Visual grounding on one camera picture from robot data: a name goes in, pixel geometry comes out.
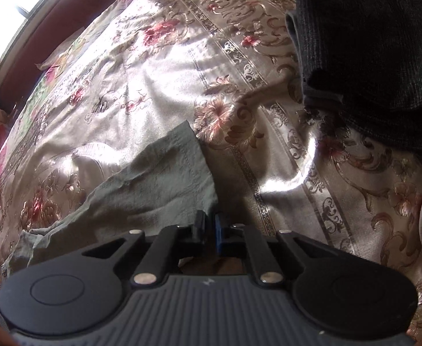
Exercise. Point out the floral pillow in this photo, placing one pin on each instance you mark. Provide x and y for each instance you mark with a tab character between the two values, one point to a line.
61	52

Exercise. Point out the floral satin bedspread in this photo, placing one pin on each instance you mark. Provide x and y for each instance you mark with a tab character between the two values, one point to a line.
160	61

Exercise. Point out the window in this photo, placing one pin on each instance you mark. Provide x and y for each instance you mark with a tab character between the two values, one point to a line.
5	3

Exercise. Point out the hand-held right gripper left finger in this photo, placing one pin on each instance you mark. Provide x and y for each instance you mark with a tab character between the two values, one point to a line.
199	233

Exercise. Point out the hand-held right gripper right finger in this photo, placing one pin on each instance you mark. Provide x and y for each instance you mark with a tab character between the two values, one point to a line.
218	235

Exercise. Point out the grey-green pants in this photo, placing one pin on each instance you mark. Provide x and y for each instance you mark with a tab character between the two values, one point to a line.
153	183

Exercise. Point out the grey folded garment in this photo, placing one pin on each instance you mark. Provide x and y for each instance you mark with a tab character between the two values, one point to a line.
304	57

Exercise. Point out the black knitted folded garment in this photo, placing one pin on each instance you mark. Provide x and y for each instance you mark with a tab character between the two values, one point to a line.
373	43

